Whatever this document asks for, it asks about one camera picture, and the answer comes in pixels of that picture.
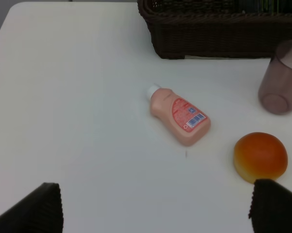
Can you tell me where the pink lotion bottle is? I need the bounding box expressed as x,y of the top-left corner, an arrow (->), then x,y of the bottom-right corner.
147,84 -> 211,146

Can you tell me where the translucent purple plastic cup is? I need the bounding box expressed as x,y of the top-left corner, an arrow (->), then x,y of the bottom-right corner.
258,40 -> 292,115

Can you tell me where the dark brown wicker basket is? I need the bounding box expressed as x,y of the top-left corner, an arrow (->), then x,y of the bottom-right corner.
137,0 -> 292,59

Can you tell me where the round bread bun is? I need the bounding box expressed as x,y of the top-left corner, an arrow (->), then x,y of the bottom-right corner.
233,132 -> 288,183

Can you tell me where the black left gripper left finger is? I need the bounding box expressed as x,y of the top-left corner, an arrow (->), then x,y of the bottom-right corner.
0,183 -> 64,233

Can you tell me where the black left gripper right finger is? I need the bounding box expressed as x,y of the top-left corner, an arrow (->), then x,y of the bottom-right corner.
248,179 -> 292,233

